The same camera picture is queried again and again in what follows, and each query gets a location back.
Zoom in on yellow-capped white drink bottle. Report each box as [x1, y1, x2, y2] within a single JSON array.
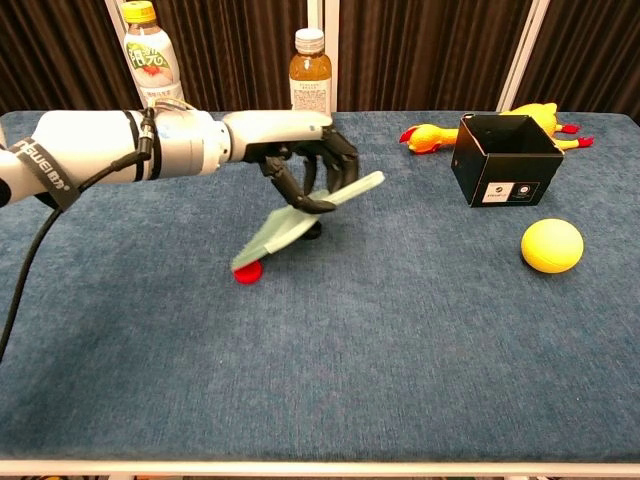
[[121, 0, 186, 110]]

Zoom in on yellow rubber chicken toy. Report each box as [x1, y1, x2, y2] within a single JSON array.
[[398, 102, 595, 154]]

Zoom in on black open cardboard box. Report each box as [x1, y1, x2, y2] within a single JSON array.
[[450, 113, 565, 208]]

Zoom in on red bottle cap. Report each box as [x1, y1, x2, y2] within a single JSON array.
[[233, 260, 264, 285]]

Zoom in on yellow ball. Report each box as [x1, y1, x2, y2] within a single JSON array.
[[520, 218, 585, 275]]

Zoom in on white-capped brown tea bottle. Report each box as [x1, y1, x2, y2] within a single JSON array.
[[288, 28, 333, 115]]

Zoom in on dark brown curtain panel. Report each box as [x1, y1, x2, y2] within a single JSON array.
[[514, 0, 640, 126], [338, 0, 536, 112], [149, 0, 321, 112], [0, 0, 144, 115]]

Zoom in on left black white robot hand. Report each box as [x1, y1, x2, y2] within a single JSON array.
[[222, 109, 360, 215]]

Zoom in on blue table mat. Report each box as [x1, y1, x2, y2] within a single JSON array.
[[0, 110, 640, 464]]

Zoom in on white partition frame post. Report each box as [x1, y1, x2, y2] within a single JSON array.
[[497, 0, 551, 112], [104, 0, 151, 109], [307, 0, 341, 112]]

